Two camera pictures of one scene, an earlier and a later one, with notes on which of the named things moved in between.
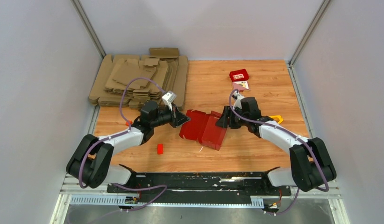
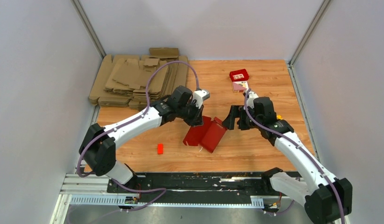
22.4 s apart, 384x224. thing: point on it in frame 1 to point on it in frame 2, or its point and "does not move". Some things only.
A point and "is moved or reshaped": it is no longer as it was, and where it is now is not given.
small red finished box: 242,74 does not move
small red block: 160,149 does not move
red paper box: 202,127 is moved or reshaped
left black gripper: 177,118 to 197,120
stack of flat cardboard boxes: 130,80 does not move
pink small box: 241,85 does not move
